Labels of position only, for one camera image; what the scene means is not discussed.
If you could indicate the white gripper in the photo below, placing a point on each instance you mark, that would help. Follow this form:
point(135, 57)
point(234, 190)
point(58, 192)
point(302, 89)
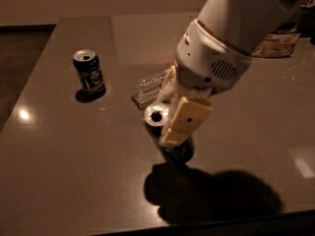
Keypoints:
point(207, 60)

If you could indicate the blue soda can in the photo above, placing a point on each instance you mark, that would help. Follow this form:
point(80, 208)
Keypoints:
point(88, 68)

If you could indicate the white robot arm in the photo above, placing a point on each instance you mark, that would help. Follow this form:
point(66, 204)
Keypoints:
point(242, 25)

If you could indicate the clear plastic water bottle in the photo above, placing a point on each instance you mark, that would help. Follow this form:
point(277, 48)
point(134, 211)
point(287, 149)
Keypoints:
point(147, 89)

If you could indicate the green soda can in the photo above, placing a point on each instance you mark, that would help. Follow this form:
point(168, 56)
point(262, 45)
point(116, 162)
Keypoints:
point(175, 147)

